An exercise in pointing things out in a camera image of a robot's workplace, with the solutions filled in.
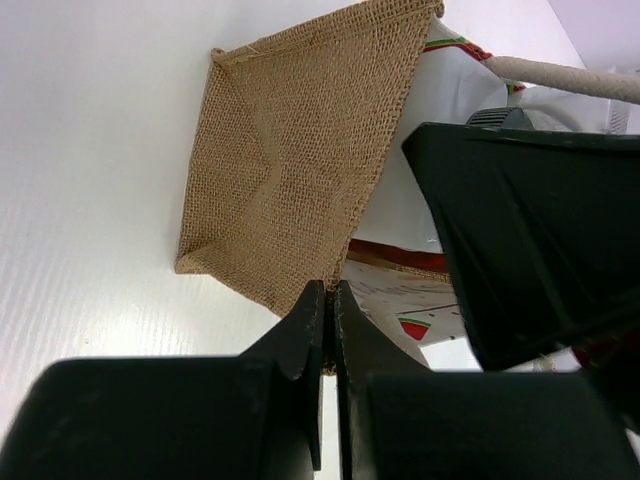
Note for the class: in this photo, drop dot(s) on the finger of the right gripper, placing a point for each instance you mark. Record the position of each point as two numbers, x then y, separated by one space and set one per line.
540 232

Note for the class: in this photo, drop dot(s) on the white bottle grey cap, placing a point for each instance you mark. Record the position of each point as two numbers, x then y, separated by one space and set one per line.
543 117

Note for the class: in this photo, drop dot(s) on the burlap watermelon canvas bag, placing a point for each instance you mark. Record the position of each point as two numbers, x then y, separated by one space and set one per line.
293 136

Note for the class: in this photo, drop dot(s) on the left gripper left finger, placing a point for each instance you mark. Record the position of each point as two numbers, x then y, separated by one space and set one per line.
251 416

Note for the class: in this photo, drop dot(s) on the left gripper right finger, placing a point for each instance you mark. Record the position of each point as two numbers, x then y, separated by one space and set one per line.
399 420

